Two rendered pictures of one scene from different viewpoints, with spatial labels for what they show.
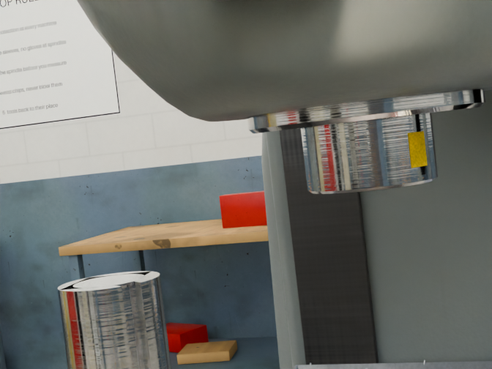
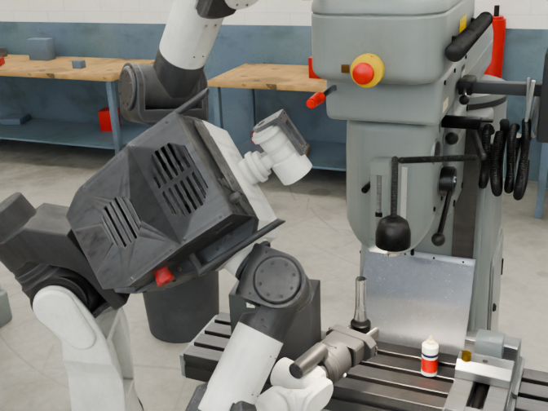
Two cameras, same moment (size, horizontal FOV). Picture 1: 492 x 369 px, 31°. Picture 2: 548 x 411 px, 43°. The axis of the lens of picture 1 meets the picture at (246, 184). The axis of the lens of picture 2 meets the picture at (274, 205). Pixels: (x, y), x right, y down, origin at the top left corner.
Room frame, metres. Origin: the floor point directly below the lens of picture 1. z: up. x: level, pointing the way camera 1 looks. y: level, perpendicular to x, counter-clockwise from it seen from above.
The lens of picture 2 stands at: (-1.18, 0.14, 2.02)
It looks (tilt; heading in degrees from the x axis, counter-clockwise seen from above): 22 degrees down; 3
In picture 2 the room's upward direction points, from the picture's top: 3 degrees counter-clockwise
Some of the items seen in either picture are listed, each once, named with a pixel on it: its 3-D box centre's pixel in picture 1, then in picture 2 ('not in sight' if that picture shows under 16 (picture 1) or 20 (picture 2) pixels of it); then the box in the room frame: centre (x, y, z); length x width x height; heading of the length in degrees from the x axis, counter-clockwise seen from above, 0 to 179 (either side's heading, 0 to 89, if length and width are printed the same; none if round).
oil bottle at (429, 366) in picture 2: not in sight; (430, 354); (0.30, -0.15, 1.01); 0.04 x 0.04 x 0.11
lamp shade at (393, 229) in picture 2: not in sight; (393, 230); (0.12, -0.02, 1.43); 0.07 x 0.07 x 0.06
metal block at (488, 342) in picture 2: not in sight; (489, 346); (0.24, -0.27, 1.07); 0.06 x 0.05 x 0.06; 67
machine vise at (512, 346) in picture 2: not in sight; (485, 375); (0.21, -0.26, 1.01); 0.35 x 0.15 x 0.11; 157
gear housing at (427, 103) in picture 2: not in sight; (400, 81); (0.36, -0.06, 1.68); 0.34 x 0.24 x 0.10; 160
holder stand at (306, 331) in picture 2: not in sight; (276, 315); (0.42, 0.24, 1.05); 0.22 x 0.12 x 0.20; 78
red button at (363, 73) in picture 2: not in sight; (364, 72); (0.08, 0.04, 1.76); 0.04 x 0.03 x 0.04; 70
